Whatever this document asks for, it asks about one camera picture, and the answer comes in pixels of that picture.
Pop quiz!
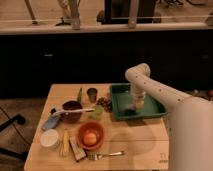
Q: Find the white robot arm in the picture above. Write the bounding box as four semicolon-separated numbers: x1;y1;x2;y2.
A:
125;63;213;171

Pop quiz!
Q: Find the green plastic tray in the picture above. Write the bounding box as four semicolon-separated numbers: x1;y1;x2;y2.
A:
110;83;167;121

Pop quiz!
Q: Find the purple grape bunch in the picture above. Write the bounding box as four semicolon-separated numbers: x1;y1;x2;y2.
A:
97;97;112;112

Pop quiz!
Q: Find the light green cup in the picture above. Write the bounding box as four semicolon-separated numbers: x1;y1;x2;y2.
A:
89;105;104;120

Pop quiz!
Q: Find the grey metal cup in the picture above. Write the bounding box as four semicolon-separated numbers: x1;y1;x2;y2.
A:
87;88;98;103

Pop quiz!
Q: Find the green leaf vegetable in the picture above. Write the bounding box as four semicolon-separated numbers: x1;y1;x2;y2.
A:
77;87;83;103

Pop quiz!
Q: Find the orange bowl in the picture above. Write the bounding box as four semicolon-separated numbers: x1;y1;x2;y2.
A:
76;121;104;151

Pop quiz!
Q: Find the orange fruit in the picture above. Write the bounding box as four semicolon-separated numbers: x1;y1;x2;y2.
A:
83;133;97;146

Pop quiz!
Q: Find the dark red bowl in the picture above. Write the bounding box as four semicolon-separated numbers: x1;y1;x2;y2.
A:
61;100;82;123

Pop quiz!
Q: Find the silver fork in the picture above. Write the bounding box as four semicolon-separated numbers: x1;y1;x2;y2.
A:
87;151;125;161

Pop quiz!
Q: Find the white spatula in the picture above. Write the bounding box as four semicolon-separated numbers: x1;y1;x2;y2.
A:
52;108;94;116

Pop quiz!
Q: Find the wrapped snack bar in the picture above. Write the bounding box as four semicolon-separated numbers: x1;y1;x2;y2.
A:
69;137;86;162

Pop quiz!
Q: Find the white round container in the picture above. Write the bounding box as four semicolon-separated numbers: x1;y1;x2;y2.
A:
40;129;59;149

